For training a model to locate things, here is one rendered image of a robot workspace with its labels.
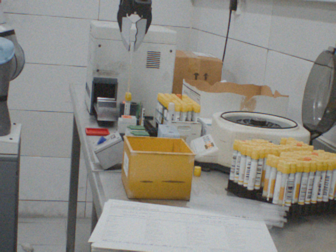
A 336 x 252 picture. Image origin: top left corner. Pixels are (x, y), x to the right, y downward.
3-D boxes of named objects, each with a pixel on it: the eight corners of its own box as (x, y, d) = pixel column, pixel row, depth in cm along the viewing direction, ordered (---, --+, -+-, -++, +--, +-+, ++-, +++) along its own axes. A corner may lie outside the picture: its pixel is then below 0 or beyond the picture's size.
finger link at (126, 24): (127, 49, 164) (131, 16, 162) (129, 51, 158) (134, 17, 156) (116, 48, 163) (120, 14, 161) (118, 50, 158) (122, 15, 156)
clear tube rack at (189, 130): (152, 129, 186) (154, 106, 185) (183, 130, 188) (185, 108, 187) (165, 145, 167) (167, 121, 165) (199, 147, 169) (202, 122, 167)
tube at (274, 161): (265, 206, 122) (272, 155, 119) (273, 207, 121) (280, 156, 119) (264, 209, 120) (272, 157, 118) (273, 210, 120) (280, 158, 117)
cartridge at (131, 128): (123, 149, 159) (125, 124, 157) (141, 149, 160) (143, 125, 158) (125, 153, 155) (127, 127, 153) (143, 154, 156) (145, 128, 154)
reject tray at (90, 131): (84, 129, 176) (84, 127, 176) (107, 130, 178) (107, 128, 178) (86, 135, 170) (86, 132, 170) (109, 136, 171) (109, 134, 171)
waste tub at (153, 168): (119, 178, 133) (123, 135, 131) (178, 180, 136) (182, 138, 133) (126, 199, 120) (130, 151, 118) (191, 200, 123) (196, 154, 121)
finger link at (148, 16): (150, 33, 160) (151, 1, 158) (151, 34, 158) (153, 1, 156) (133, 33, 159) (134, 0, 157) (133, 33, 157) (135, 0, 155)
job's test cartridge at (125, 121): (116, 137, 165) (118, 114, 164) (133, 138, 166) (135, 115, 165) (117, 140, 161) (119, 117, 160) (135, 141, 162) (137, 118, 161)
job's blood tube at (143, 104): (137, 134, 176) (140, 100, 174) (142, 134, 177) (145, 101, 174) (138, 135, 175) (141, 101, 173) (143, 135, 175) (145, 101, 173)
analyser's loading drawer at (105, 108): (92, 107, 202) (93, 92, 201) (112, 108, 203) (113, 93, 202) (97, 119, 182) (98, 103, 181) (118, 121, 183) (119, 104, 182)
